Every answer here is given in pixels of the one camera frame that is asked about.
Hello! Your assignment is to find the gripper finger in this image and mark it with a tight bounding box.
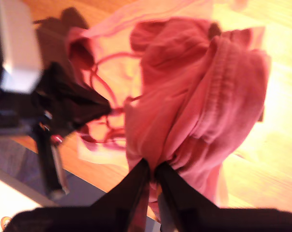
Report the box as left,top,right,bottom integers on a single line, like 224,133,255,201
37,62,112,136
87,159,151,232
154,161,220,232

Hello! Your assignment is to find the red underwear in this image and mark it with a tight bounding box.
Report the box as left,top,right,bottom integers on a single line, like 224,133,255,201
65,0,272,220

